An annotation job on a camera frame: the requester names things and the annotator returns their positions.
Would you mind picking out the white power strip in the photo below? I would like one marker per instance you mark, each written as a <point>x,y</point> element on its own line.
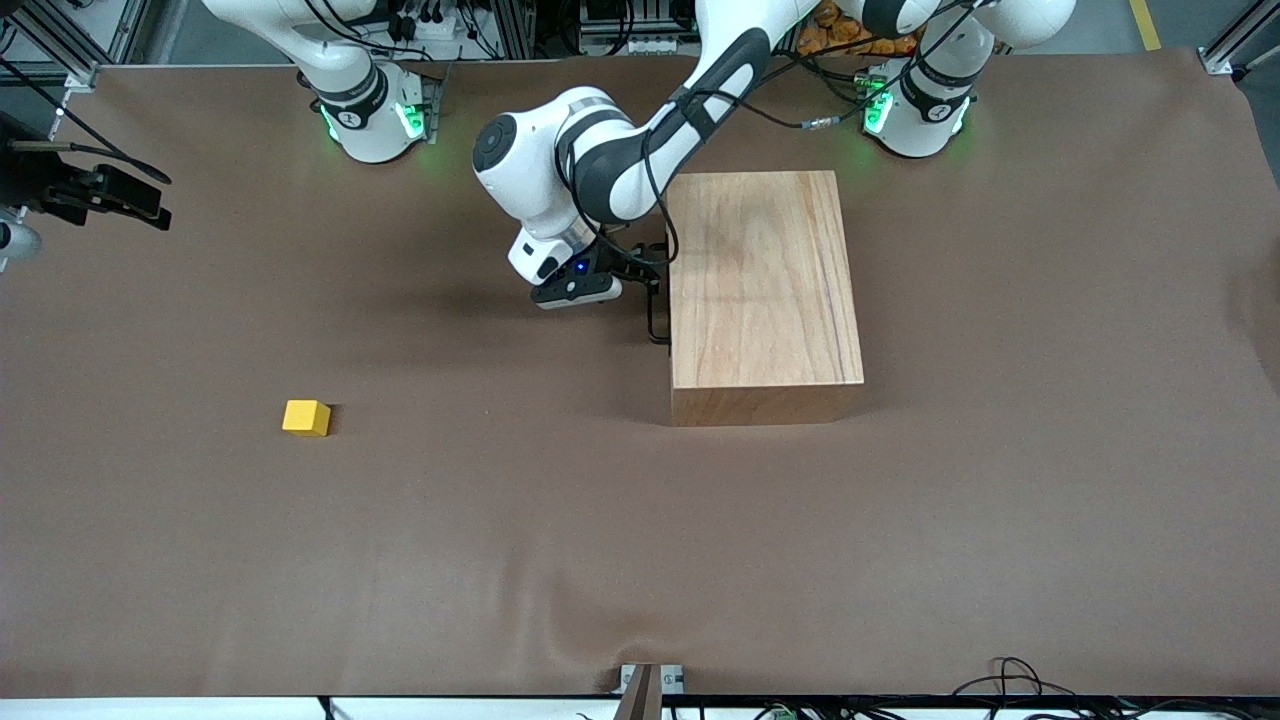
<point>435,28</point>

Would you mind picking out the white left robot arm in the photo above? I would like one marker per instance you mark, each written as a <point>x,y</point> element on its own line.
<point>540,170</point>

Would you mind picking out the metal table edge bracket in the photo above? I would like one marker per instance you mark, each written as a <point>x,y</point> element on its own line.
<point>672,680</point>

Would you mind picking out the white electronic device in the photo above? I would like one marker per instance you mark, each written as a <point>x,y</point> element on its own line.
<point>640,45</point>

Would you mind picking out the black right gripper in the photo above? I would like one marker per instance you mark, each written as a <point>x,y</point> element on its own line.
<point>38,180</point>

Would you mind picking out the light wooden cabinet box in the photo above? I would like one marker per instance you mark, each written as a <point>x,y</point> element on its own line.
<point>760,290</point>

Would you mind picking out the aluminium frame profile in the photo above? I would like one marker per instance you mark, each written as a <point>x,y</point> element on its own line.
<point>75,72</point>
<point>1222,58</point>

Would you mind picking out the yellow cube block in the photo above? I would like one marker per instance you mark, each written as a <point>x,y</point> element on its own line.
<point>305,418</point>

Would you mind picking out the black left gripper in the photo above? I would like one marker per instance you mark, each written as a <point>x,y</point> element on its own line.
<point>622,266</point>

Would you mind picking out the orange netted bag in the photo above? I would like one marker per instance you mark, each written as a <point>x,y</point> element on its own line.
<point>812,42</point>

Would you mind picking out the brown table cover sheet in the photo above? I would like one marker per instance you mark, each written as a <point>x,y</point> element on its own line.
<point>500,550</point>

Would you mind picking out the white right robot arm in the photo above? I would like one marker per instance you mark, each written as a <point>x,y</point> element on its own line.
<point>365,130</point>

